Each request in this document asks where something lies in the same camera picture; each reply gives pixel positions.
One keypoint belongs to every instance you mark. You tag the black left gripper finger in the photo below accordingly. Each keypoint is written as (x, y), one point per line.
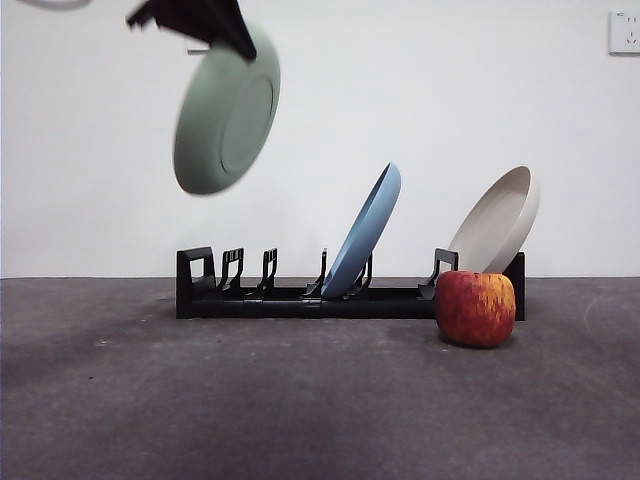
(220, 22)

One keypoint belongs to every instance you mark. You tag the green plate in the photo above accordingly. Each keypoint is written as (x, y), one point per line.
(220, 125)

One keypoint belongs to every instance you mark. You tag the red yellow apple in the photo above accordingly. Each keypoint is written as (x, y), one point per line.
(474, 310)

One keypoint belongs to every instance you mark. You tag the blue plate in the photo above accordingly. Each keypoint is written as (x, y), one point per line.
(365, 235)

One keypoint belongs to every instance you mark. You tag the black plate rack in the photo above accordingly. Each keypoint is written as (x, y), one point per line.
(225, 307)

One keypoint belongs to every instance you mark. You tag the beige plate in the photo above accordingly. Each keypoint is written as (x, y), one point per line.
(497, 225)

